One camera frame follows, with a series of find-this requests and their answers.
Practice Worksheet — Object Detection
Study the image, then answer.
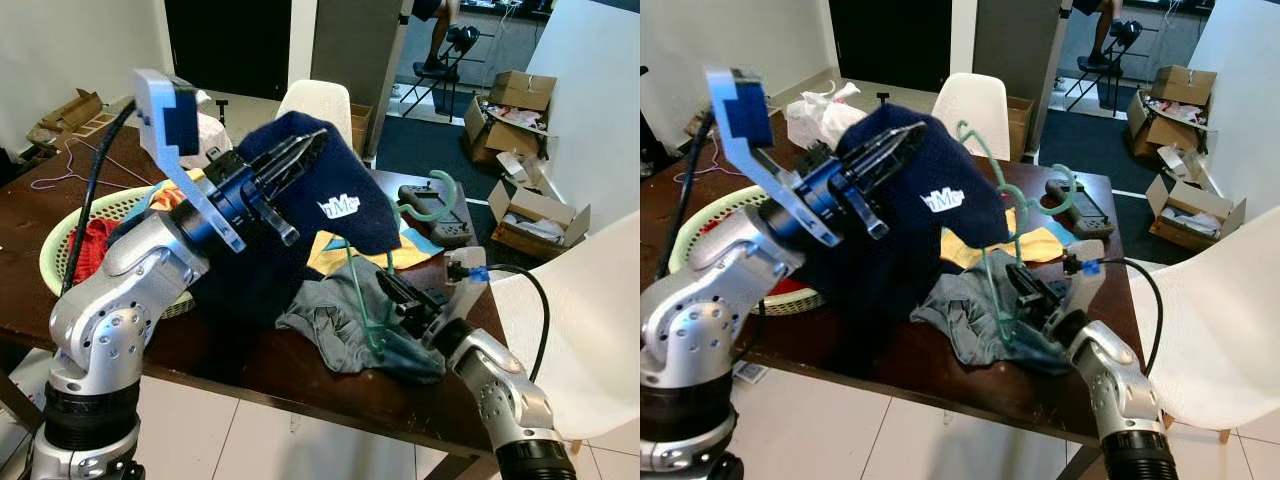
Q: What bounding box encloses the white plastic chair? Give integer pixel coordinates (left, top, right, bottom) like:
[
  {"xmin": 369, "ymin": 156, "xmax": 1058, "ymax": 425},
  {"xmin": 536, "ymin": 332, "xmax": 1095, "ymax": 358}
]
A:
[
  {"xmin": 276, "ymin": 79, "xmax": 354, "ymax": 153},
  {"xmin": 488, "ymin": 208, "xmax": 641, "ymax": 443},
  {"xmin": 1125, "ymin": 205, "xmax": 1280, "ymax": 446},
  {"xmin": 932, "ymin": 72, "xmax": 1011, "ymax": 161}
]

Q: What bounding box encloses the black handheld device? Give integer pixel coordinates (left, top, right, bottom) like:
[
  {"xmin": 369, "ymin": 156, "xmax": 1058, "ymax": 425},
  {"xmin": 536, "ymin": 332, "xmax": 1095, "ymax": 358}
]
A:
[
  {"xmin": 397, "ymin": 183, "xmax": 477, "ymax": 247},
  {"xmin": 1045, "ymin": 178, "xmax": 1113, "ymax": 239}
]

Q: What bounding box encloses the narrow cardboard box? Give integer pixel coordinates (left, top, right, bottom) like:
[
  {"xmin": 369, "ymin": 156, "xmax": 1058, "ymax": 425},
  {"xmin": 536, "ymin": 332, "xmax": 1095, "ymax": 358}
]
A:
[
  {"xmin": 350, "ymin": 102, "xmax": 377, "ymax": 158},
  {"xmin": 1005, "ymin": 96, "xmax": 1036, "ymax": 151}
]

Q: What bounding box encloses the open cardboard box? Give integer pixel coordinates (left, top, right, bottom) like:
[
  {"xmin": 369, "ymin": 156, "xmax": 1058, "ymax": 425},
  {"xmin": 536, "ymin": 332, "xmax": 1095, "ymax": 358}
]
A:
[
  {"xmin": 1147, "ymin": 175, "xmax": 1248, "ymax": 253},
  {"xmin": 486, "ymin": 180, "xmax": 591, "ymax": 263}
]

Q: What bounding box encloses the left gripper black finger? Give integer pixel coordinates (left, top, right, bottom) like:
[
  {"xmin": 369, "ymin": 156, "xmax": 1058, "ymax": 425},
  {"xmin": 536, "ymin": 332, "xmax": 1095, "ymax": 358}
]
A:
[
  {"xmin": 865, "ymin": 132, "xmax": 927, "ymax": 193},
  {"xmin": 855, "ymin": 122, "xmax": 928, "ymax": 173},
  {"xmin": 262, "ymin": 128, "xmax": 329, "ymax": 181},
  {"xmin": 272, "ymin": 140, "xmax": 329, "ymax": 201}
]

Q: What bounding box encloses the navy garment with white logo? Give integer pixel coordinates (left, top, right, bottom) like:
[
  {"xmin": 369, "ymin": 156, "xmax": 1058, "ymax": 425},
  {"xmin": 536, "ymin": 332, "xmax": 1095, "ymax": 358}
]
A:
[
  {"xmin": 190, "ymin": 110, "xmax": 403, "ymax": 336},
  {"xmin": 800, "ymin": 100, "xmax": 1011, "ymax": 341}
]

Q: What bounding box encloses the flat cardboard box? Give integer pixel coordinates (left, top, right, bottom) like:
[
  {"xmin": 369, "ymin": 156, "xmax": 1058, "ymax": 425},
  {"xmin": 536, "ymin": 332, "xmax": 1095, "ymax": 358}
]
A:
[{"xmin": 28, "ymin": 90, "xmax": 106, "ymax": 146}]

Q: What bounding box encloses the person's leg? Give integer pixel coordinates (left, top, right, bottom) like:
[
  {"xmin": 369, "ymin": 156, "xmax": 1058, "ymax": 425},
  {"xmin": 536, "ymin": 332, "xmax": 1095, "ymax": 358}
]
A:
[
  {"xmin": 415, "ymin": 0, "xmax": 463, "ymax": 73},
  {"xmin": 1075, "ymin": 0, "xmax": 1121, "ymax": 66}
]

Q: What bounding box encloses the large cardboard box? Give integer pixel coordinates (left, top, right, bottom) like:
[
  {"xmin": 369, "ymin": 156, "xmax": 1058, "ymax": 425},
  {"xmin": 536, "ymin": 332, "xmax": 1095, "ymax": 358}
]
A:
[
  {"xmin": 463, "ymin": 70, "xmax": 559, "ymax": 163},
  {"xmin": 1125, "ymin": 65, "xmax": 1219, "ymax": 161}
]

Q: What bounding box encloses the pale green laundry basket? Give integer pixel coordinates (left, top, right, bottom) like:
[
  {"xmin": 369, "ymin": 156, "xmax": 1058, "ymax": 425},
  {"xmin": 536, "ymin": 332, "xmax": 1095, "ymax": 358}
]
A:
[
  {"xmin": 38, "ymin": 184, "xmax": 201, "ymax": 321},
  {"xmin": 668, "ymin": 185, "xmax": 826, "ymax": 316}
]

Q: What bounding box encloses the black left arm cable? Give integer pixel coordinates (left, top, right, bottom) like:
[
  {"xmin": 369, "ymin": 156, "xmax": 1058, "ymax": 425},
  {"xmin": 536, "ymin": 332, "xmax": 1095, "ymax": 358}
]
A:
[
  {"xmin": 655, "ymin": 110, "xmax": 716, "ymax": 281},
  {"xmin": 60, "ymin": 100, "xmax": 138, "ymax": 296}
]

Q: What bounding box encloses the green plastic hanger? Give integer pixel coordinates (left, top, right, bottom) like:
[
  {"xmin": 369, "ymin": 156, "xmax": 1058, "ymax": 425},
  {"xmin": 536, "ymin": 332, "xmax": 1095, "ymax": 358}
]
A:
[
  {"xmin": 345, "ymin": 170, "xmax": 461, "ymax": 358},
  {"xmin": 957, "ymin": 120, "xmax": 1081, "ymax": 346}
]

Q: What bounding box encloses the orange patterned cloth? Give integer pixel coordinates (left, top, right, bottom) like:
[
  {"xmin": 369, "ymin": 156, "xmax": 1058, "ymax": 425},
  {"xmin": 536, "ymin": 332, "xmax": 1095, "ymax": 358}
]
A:
[{"xmin": 150, "ymin": 180, "xmax": 196, "ymax": 213}]

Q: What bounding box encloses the grey garment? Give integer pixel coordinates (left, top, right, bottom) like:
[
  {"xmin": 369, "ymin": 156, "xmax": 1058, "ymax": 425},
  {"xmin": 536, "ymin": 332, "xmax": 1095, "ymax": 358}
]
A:
[
  {"xmin": 910, "ymin": 275, "xmax": 1076, "ymax": 376},
  {"xmin": 275, "ymin": 262, "xmax": 448, "ymax": 386}
]

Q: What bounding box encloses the yellow cloth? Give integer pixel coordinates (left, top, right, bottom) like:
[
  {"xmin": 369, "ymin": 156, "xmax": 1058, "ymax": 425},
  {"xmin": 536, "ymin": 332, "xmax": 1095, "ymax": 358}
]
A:
[
  {"xmin": 305, "ymin": 228, "xmax": 433, "ymax": 278},
  {"xmin": 940, "ymin": 225, "xmax": 1066, "ymax": 271}
]

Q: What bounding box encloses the grey pillar panel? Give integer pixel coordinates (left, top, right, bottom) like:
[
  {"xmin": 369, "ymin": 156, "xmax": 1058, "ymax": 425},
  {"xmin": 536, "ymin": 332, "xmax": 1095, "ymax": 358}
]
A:
[
  {"xmin": 310, "ymin": 0, "xmax": 416, "ymax": 161},
  {"xmin": 972, "ymin": 0, "xmax": 1076, "ymax": 101}
]

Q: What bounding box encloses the white plastic bag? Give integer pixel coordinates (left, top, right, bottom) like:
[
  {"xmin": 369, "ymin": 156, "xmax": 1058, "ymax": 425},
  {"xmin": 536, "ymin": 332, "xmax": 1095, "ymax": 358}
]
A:
[
  {"xmin": 785, "ymin": 82, "xmax": 866, "ymax": 151},
  {"xmin": 195, "ymin": 88, "xmax": 234, "ymax": 156}
]

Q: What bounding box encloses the purple wire hanger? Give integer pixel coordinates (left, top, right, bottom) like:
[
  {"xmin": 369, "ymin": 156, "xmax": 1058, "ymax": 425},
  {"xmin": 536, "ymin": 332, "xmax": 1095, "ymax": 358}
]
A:
[
  {"xmin": 30, "ymin": 135, "xmax": 111, "ymax": 191},
  {"xmin": 672, "ymin": 135, "xmax": 723, "ymax": 184}
]

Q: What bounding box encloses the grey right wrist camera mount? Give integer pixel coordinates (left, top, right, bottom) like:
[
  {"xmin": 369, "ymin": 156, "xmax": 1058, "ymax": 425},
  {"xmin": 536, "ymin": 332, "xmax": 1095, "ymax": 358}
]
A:
[
  {"xmin": 443, "ymin": 248, "xmax": 493, "ymax": 323},
  {"xmin": 1062, "ymin": 240, "xmax": 1109, "ymax": 316}
]

